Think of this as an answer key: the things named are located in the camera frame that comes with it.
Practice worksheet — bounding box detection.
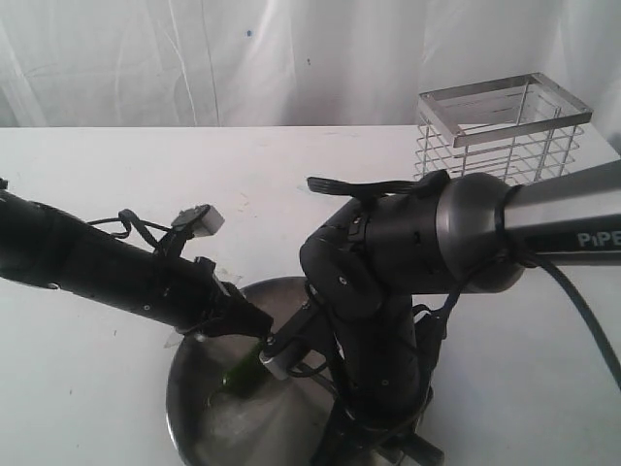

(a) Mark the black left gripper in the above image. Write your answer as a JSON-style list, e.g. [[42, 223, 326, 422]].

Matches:
[[162, 256, 273, 338]]

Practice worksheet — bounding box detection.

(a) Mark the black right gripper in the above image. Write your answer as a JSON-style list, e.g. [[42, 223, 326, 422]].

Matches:
[[310, 371, 444, 465]]

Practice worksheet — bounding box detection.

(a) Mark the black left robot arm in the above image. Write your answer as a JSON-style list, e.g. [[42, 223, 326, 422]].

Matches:
[[1, 181, 274, 338]]

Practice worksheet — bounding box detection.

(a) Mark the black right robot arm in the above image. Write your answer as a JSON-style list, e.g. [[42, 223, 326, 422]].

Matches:
[[300, 162, 620, 465]]

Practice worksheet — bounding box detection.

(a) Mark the round stainless steel plate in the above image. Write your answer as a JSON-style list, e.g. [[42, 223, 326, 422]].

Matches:
[[164, 275, 438, 466]]

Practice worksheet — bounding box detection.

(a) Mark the white backdrop curtain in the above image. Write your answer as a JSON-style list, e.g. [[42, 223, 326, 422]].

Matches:
[[1, 1, 620, 137]]

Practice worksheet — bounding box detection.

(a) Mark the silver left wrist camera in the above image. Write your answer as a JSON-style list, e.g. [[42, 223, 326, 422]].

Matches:
[[171, 204, 224, 238]]

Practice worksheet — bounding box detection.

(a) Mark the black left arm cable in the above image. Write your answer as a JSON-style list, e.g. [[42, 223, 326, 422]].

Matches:
[[86, 208, 190, 258]]

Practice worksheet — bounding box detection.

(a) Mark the chrome wire utensil holder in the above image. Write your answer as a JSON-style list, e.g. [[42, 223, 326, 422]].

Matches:
[[413, 73, 593, 184]]

